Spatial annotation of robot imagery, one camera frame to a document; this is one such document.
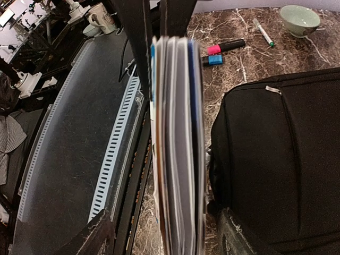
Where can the white ceramic mug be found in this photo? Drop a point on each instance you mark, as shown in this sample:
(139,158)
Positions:
(99,17)

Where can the dog picture book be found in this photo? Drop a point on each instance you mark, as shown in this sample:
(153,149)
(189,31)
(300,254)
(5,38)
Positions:
(178,144)

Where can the pink cap black marker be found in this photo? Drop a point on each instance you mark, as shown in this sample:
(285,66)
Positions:
(225,46)

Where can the blue cap black marker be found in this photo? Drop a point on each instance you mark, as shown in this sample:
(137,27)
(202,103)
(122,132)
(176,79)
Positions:
(212,60)

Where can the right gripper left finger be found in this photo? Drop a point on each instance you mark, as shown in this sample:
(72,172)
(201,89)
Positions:
(135,18)

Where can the green tip white pen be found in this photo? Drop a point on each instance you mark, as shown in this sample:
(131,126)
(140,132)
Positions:
(263,32)

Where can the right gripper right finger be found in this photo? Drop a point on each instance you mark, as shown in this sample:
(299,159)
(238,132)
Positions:
(175,16)

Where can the black backpack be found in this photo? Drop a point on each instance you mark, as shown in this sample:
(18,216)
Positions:
(274,168)

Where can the white slotted cable duct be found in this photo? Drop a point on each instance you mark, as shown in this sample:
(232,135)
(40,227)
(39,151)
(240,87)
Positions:
(111,153)

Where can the pale green ceramic bowl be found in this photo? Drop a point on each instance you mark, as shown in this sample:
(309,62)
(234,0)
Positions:
(299,21)

